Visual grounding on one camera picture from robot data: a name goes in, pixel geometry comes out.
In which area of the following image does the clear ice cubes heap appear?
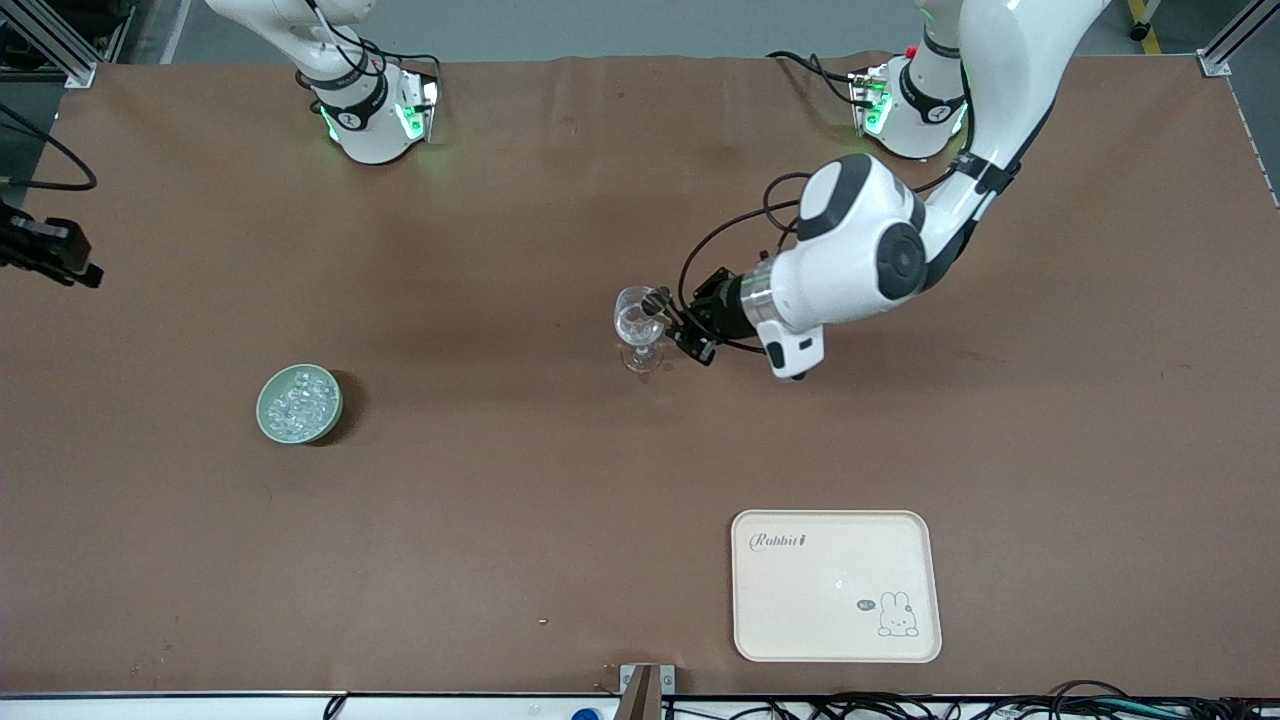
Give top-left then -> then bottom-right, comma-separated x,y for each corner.
270,370 -> 336,439

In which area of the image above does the clear stemmed wine glass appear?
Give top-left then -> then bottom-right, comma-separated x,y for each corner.
612,285 -> 669,375

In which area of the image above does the pale green round bowl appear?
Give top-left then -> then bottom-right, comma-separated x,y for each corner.
256,363 -> 344,447

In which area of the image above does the cream rabbit print tray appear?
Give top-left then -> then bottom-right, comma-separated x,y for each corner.
731,509 -> 943,664

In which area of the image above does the aluminium frame post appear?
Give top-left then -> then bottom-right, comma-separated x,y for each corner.
0,0 -> 98,89
1198,0 -> 1280,79

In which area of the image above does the black left base cable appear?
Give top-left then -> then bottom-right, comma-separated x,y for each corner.
768,48 -> 863,109

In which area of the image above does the black base cable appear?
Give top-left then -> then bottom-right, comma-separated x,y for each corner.
300,0 -> 443,76
768,48 -> 863,109

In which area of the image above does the grey metal mount bracket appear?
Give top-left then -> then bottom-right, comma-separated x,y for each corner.
618,663 -> 677,720

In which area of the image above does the black right base cable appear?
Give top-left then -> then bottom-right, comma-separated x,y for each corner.
300,0 -> 443,76

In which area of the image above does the black cable bundle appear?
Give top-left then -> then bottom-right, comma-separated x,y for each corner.
665,680 -> 1280,720

